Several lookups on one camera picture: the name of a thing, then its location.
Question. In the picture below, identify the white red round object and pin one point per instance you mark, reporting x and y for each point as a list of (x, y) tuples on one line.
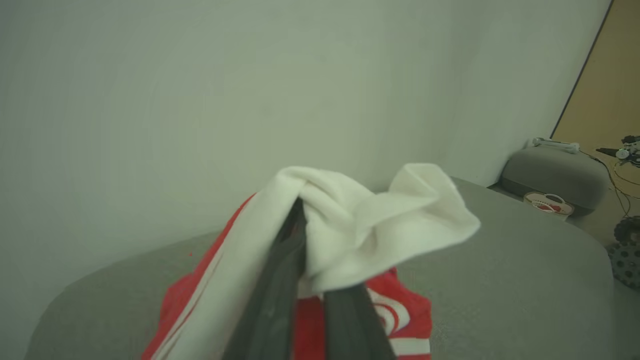
[(549, 203)]

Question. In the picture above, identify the black studded wheel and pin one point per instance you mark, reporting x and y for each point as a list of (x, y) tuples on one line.
[(627, 262)]

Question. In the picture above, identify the white elongated object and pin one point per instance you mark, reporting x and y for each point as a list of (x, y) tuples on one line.
[(556, 145)]

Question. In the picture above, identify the grey fabric sofa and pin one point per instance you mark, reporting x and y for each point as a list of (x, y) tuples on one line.
[(525, 280)]

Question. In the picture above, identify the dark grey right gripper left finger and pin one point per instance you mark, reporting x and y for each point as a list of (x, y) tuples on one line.
[(275, 300)]

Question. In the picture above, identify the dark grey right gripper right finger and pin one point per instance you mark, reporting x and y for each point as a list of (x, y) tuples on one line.
[(355, 330)]

